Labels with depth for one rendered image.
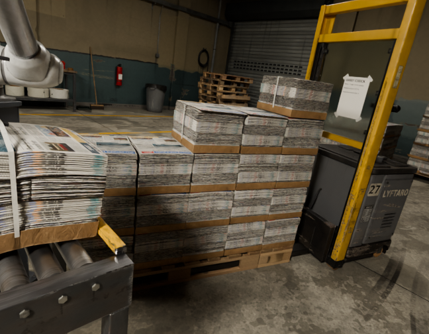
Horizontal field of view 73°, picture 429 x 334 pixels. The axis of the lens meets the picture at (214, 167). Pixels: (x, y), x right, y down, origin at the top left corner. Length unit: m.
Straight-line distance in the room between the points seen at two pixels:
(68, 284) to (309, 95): 1.59
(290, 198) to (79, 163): 1.55
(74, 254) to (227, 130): 1.07
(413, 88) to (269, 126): 6.18
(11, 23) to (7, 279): 0.88
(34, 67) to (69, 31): 6.79
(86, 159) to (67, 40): 7.51
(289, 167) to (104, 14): 7.26
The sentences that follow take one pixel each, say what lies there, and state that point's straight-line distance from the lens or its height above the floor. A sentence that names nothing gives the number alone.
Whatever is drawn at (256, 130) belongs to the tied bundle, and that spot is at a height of 0.98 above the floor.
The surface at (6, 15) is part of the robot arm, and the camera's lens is 1.29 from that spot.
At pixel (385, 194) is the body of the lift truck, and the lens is 2.49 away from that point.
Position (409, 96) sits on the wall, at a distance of 7.74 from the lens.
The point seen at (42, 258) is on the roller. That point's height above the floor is 0.80.
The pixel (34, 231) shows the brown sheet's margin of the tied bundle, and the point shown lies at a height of 0.85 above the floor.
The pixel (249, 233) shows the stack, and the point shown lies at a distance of 1.96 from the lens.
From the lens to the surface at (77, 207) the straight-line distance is 0.78.
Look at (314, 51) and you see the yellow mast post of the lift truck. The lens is 2.56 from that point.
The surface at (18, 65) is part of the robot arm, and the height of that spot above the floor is 1.17.
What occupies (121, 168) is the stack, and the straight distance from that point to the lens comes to 1.48.
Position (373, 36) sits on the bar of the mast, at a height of 1.61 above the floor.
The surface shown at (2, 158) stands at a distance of 0.70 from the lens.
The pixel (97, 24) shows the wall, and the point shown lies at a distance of 8.46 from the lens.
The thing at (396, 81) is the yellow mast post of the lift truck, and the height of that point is 1.36.
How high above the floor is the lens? 1.24
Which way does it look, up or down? 17 degrees down
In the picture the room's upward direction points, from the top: 8 degrees clockwise
